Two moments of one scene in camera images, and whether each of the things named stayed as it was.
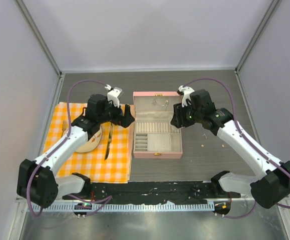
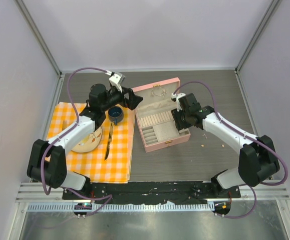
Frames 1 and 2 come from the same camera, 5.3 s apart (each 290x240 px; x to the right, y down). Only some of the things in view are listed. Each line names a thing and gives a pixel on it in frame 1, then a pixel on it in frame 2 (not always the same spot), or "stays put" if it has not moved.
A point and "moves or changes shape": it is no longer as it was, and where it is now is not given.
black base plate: [158, 192] stays put
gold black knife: [109, 138] stays put
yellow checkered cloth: [115, 169] stays put
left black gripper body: [111, 113] -> [115, 97]
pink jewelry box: [154, 136] moves or changes shape
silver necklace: [155, 102] -> [158, 92]
